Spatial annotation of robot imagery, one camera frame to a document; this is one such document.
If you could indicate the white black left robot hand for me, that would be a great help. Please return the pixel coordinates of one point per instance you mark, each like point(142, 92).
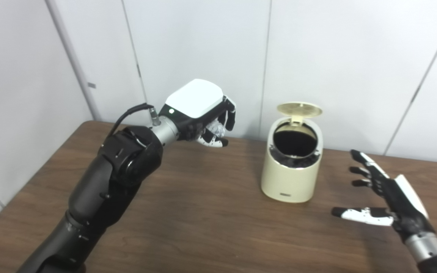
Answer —
point(195, 98)

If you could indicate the round cream bin lid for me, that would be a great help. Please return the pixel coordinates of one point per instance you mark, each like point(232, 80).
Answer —
point(299, 109)

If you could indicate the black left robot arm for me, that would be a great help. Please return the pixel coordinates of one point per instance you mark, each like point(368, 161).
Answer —
point(104, 189)

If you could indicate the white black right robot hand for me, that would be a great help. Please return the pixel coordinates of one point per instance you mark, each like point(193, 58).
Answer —
point(404, 201)

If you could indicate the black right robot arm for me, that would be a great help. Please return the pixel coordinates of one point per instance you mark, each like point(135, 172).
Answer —
point(431, 254)

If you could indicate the cream-colored desktop bin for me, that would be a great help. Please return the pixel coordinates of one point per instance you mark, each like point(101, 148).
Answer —
point(288, 182)

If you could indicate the grey wall corner post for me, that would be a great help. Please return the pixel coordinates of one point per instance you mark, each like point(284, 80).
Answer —
point(71, 57)

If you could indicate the white paper ball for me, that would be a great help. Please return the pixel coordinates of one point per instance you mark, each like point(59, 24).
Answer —
point(216, 129)

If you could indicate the black bin liner bag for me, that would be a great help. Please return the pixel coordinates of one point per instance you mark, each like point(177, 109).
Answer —
point(294, 142)

